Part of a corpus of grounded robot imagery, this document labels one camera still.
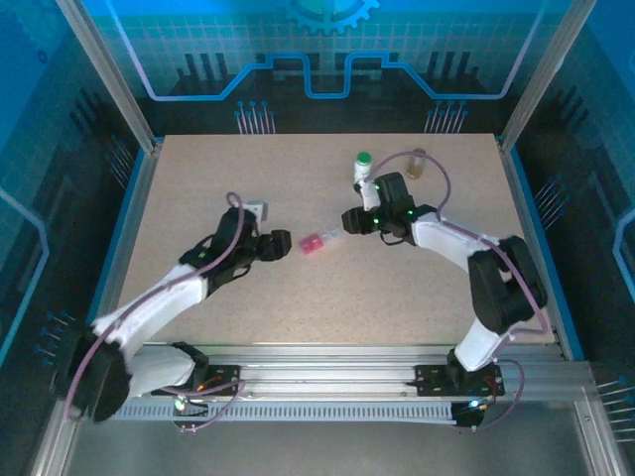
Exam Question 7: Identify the white bottle with green cap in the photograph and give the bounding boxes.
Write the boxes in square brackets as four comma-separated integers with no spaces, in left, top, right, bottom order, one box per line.
[351,150,375,183]

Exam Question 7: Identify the pink pill organizer box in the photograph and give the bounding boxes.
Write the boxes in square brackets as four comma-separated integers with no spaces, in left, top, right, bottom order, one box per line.
[297,224,345,257]

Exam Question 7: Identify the blue table edge strip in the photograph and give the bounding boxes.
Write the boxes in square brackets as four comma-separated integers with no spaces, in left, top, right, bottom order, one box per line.
[73,146,153,362]
[509,146,586,362]

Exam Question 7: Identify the grey metal shelf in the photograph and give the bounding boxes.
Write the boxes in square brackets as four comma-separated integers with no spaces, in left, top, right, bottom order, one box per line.
[29,386,627,476]

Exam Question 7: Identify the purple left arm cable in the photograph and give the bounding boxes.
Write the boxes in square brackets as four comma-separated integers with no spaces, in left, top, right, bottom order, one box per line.
[63,191,249,433]

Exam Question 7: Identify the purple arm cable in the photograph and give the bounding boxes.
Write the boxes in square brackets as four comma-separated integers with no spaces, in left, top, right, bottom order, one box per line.
[63,191,249,433]
[369,151,550,433]

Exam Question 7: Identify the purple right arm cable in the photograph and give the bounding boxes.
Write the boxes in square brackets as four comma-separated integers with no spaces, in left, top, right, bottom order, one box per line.
[369,151,550,433]

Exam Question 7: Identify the aluminium side rail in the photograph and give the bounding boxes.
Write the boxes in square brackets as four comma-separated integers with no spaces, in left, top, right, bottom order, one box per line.
[81,141,165,361]

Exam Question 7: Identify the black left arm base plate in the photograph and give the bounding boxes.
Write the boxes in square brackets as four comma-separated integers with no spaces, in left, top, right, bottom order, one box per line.
[150,363,243,398]

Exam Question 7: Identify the aluminium front rail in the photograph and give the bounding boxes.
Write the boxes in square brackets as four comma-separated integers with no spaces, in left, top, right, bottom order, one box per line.
[63,343,594,404]

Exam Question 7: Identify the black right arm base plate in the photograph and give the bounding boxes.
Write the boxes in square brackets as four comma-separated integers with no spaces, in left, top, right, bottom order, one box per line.
[413,364,506,398]

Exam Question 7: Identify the aluminium frame post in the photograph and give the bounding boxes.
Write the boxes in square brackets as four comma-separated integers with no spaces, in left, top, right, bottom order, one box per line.
[55,0,166,154]
[497,0,599,154]

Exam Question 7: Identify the slotted grey cable duct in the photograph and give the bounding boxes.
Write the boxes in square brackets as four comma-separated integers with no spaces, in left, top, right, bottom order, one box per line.
[77,402,460,423]

